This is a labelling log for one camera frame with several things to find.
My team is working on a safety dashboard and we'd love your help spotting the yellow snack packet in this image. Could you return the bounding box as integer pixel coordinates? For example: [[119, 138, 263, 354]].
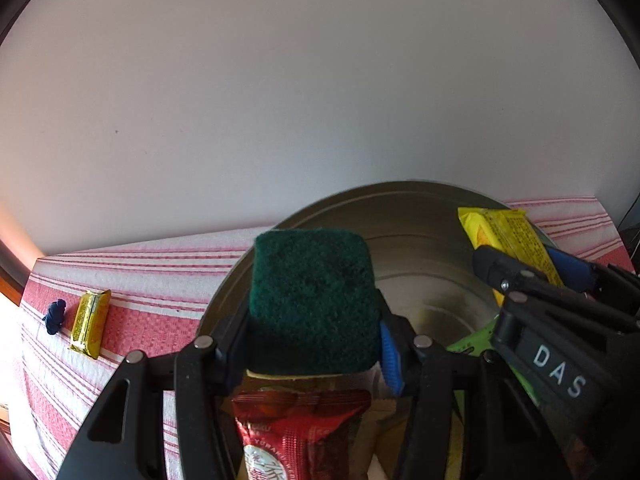
[[458, 207, 564, 307], [70, 290, 112, 360]]

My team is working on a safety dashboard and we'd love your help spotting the green white tissue pack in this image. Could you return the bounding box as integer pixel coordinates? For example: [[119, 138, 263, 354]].
[[447, 322, 496, 356]]

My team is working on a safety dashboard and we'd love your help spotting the blue cloth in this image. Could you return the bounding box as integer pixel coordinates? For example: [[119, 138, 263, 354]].
[[42, 299, 66, 335]]

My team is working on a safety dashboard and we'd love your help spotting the red snack packet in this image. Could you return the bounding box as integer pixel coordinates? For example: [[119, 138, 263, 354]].
[[232, 389, 371, 479]]

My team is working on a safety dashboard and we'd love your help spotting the green scourer sponge back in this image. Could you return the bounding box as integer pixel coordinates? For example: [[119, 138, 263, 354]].
[[247, 229, 380, 376]]

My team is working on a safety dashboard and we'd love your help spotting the beige snack packet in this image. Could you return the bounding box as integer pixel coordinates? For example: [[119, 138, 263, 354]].
[[348, 399, 409, 479]]

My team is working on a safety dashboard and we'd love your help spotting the blue round cookie tin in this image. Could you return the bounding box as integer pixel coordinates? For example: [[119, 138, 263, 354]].
[[196, 180, 557, 480]]

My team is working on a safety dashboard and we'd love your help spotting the red white striped bedsheet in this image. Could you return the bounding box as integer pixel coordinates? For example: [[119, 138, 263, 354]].
[[19, 195, 637, 480]]

